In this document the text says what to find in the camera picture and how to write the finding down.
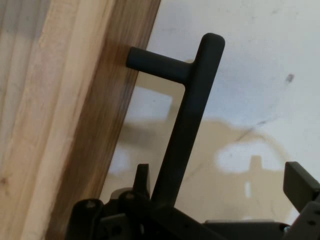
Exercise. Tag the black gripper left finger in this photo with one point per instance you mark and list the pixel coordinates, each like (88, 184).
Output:
(107, 220)

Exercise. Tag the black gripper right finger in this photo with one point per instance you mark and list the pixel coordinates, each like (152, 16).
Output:
(307, 200)

